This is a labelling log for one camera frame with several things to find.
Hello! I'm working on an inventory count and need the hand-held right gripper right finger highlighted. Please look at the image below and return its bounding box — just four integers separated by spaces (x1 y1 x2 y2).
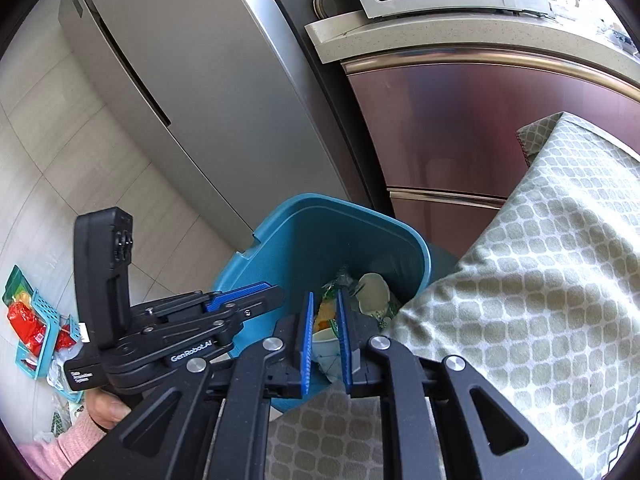
335 287 583 480

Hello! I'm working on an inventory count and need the maroon kitchen cabinet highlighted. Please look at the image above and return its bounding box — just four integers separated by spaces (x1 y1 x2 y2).
303 7 640 262

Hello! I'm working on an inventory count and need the large teal plastic basket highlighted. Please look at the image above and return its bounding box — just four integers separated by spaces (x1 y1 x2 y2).
2 265 57 379

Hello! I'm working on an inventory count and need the white paper cup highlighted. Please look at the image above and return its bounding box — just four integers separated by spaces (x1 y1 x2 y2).
312 329 347 384

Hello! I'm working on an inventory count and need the person's left forearm pink sleeve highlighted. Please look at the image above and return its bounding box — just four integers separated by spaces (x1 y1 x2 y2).
17 412 108 480

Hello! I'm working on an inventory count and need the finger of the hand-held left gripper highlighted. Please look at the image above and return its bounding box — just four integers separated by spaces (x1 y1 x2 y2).
141 300 287 352
131 283 285 324

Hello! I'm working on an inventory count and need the blue plastic trash bin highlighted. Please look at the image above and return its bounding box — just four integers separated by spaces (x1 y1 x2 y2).
210 193 459 414

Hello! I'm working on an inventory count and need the green patterned tablecloth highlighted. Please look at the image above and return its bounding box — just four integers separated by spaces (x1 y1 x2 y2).
265 111 640 480

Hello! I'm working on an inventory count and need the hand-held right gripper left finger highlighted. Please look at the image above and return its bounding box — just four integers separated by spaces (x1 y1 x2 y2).
62 291 316 480

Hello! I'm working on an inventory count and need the clear plastic bag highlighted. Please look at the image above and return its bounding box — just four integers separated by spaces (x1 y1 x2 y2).
46 359 72 392

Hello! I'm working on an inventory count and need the small teal plastic basket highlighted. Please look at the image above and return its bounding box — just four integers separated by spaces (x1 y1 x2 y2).
47 314 85 403

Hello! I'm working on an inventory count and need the silver refrigerator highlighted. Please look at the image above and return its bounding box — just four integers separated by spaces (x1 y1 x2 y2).
57 0 372 254

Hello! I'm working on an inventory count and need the person's left hand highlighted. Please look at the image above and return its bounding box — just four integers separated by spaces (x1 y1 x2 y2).
85 390 134 432

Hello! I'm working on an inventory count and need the large red packet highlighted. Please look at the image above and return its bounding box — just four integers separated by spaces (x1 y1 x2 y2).
7 301 49 357

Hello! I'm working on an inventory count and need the crumpled white cup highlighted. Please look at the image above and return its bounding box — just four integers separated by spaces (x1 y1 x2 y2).
355 272 392 317

